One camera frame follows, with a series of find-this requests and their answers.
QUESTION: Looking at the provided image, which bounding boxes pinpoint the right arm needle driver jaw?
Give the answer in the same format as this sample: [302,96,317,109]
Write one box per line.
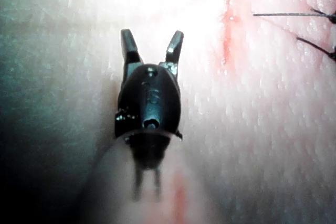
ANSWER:
[164,30,185,65]
[120,28,144,67]

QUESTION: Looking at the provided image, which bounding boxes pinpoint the right arm needle driver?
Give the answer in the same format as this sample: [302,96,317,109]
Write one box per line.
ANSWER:
[114,62,184,141]

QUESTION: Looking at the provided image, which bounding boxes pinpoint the black stitching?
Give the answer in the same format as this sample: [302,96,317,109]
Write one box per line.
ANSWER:
[253,0,336,61]

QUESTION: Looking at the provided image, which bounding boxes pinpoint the tissue pad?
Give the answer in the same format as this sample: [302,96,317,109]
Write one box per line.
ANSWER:
[0,0,336,224]

